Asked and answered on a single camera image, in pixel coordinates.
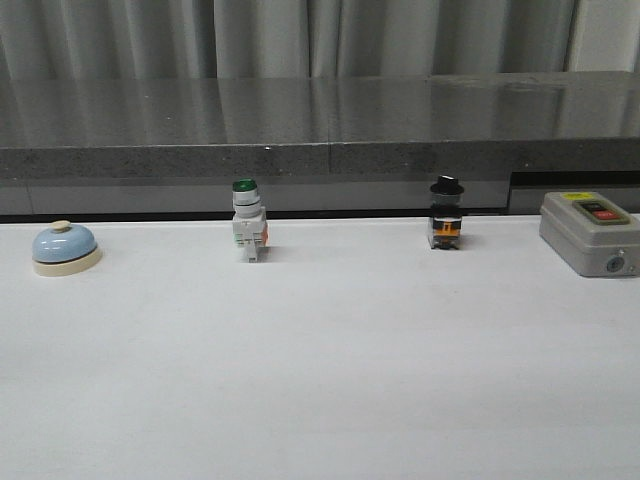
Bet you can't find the grey push button switch box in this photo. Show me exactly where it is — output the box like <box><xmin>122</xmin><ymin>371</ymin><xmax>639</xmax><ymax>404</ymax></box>
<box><xmin>539</xmin><ymin>192</ymin><xmax>639</xmax><ymax>277</ymax></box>

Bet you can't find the blue and cream call bell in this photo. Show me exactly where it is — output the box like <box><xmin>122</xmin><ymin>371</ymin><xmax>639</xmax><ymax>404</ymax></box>
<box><xmin>32</xmin><ymin>220</ymin><xmax>103</xmax><ymax>277</ymax></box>

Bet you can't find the grey granite counter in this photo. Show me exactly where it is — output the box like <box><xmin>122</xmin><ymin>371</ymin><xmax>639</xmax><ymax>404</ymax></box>
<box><xmin>1</xmin><ymin>72</ymin><xmax>639</xmax><ymax>218</ymax></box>

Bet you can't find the grey curtain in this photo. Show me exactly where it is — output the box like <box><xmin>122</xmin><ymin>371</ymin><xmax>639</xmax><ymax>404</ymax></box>
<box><xmin>1</xmin><ymin>1</ymin><xmax>639</xmax><ymax>80</ymax></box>

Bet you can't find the green push button switch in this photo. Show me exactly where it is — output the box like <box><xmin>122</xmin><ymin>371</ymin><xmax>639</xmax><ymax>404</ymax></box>
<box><xmin>232</xmin><ymin>178</ymin><xmax>268</xmax><ymax>262</ymax></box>

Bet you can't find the black rotary selector switch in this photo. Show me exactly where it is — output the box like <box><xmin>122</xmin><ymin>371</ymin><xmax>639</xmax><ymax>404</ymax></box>
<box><xmin>428</xmin><ymin>175</ymin><xmax>464</xmax><ymax>250</ymax></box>

